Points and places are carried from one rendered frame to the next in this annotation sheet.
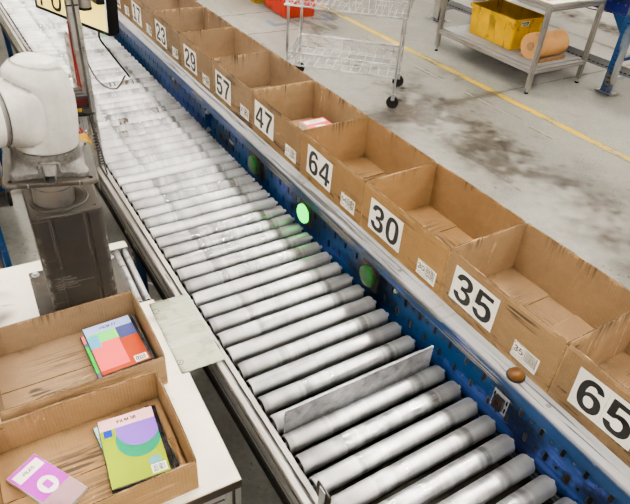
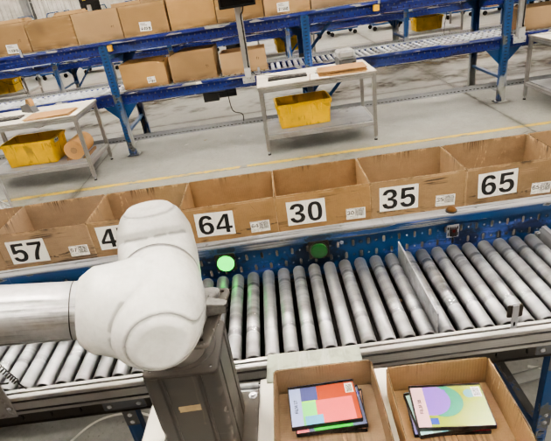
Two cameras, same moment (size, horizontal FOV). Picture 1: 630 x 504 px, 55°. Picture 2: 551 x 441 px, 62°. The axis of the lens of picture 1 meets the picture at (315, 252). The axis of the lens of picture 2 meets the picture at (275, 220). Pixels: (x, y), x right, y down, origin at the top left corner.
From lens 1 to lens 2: 1.41 m
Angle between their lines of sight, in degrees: 46
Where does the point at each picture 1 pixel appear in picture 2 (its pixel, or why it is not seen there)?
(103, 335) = (308, 411)
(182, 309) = (286, 360)
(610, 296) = (421, 158)
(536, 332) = (447, 180)
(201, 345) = (337, 356)
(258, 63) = (22, 221)
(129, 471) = (477, 410)
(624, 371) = not seen: hidden behind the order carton
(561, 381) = (470, 192)
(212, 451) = not seen: hidden behind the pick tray
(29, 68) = (169, 210)
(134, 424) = (428, 402)
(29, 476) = not seen: outside the picture
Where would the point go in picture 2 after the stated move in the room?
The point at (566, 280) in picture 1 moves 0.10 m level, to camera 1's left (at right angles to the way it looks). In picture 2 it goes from (394, 170) to (387, 178)
